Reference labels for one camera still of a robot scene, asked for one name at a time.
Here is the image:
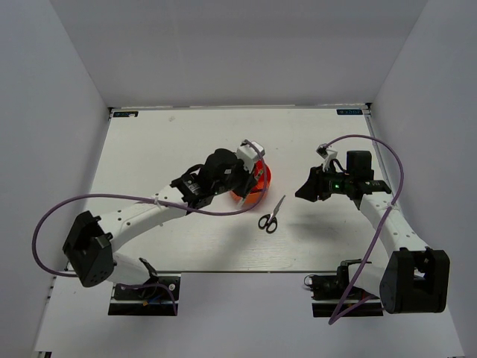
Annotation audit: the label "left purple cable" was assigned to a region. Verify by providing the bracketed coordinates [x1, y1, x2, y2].
[31, 139, 268, 316]

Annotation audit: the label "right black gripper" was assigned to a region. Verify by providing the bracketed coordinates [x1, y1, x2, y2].
[295, 163, 353, 202]

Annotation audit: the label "right blue corner label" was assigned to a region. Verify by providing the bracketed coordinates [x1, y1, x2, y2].
[336, 108, 363, 116]

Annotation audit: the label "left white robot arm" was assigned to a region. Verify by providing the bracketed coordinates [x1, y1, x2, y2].
[63, 141, 265, 298]

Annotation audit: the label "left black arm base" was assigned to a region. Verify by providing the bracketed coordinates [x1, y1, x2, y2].
[108, 286, 176, 316]

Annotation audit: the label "green gel pen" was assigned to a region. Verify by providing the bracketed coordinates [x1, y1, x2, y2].
[237, 169, 263, 209]

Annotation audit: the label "left blue corner label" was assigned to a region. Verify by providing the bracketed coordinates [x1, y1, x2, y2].
[113, 111, 139, 118]

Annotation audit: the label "blue corner label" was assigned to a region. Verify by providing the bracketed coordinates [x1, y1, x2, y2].
[336, 108, 363, 116]
[113, 111, 139, 118]

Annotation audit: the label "black handled scissors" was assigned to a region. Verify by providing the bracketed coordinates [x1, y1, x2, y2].
[258, 195, 285, 234]

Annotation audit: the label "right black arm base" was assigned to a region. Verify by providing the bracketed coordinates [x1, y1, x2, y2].
[303, 259, 384, 318]

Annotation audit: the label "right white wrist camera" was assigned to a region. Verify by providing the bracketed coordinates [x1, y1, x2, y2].
[316, 144, 338, 172]

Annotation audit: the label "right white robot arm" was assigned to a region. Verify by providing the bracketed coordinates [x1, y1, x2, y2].
[295, 148, 450, 313]

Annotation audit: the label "orange round divided container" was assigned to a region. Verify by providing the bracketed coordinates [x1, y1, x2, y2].
[229, 162, 272, 208]

